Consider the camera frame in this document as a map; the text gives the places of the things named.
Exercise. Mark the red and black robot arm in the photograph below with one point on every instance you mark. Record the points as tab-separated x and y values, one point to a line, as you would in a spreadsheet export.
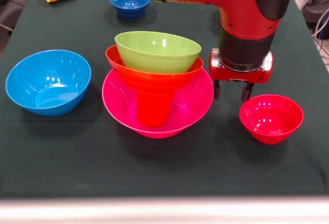
231	3

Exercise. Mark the green bowl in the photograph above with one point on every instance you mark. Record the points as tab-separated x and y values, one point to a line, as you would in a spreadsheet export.
156	54

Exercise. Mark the red cup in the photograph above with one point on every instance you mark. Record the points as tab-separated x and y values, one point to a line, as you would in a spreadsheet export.
154	111

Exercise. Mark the dark blue bowl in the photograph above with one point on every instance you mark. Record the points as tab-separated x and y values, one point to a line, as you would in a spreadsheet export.
128	1

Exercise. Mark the light blue bowl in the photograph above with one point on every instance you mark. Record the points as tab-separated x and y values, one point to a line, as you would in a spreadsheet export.
48	82

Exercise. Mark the orange bowl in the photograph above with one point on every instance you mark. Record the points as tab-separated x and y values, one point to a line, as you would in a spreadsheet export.
154	82

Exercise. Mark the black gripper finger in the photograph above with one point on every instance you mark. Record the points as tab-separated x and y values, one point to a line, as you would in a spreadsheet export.
217	90
247	93

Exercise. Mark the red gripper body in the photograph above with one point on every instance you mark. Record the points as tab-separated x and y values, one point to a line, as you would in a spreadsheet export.
239	76

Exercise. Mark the large pink bowl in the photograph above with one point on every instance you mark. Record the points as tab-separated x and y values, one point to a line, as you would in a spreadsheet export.
195	100

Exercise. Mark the small crimson bowl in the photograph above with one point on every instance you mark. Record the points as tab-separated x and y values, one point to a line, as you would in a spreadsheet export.
271	121

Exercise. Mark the dark green tablecloth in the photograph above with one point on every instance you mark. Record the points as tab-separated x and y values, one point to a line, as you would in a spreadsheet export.
77	157

